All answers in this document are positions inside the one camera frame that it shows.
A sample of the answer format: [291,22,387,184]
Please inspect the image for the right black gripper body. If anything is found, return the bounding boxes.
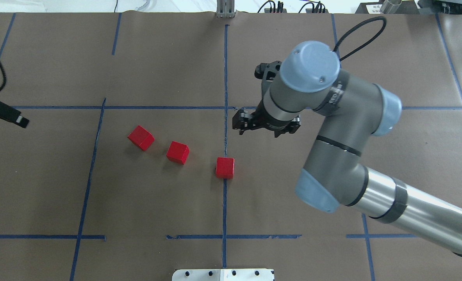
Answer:
[251,101,300,133]

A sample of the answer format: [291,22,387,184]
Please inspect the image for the red block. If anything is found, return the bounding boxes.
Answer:
[166,141,190,164]
[215,157,235,179]
[127,126,155,151]

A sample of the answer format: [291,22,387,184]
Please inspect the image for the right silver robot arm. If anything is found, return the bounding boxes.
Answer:
[232,41,462,257]

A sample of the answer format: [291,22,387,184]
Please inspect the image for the metal cup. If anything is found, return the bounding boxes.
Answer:
[379,0,402,14]

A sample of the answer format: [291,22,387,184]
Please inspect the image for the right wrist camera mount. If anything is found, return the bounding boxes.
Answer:
[254,60,282,82]

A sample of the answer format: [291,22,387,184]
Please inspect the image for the aluminium frame post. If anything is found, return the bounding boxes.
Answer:
[216,0,236,18]

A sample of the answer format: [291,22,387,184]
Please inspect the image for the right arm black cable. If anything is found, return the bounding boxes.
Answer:
[332,16,387,62]

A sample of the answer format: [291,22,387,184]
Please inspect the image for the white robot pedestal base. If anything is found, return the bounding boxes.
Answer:
[172,268,275,281]

